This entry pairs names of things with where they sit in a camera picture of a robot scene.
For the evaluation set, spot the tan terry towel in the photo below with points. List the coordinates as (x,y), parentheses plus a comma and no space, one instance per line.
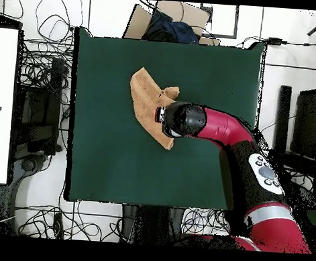
(146,100)

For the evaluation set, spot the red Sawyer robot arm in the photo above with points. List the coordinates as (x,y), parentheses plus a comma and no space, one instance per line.
(222,127)

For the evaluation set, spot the dark green table cloth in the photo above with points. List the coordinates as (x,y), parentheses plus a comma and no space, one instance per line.
(105,159)

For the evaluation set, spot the dark blue clothing pile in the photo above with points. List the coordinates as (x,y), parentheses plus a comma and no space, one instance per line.
(170,31)

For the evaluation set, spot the brown cardboard box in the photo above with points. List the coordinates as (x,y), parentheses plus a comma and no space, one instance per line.
(138,24)

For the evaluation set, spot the black equipment stand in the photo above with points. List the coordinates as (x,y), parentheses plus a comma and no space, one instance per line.
(53,101)

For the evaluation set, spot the grey round stand base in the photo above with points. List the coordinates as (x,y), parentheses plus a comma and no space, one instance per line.
(304,197)
(29,164)

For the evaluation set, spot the black power adapter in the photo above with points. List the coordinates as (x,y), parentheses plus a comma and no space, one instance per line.
(274,41)

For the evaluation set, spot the black power strip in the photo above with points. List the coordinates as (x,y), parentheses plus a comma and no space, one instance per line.
(58,225)

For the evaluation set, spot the white board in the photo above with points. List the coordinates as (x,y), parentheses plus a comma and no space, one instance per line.
(2,84)

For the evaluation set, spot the dark grey rectangular frame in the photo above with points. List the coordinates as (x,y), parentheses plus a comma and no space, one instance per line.
(221,35)

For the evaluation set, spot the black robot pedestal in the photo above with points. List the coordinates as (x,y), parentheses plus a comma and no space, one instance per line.
(151,224)

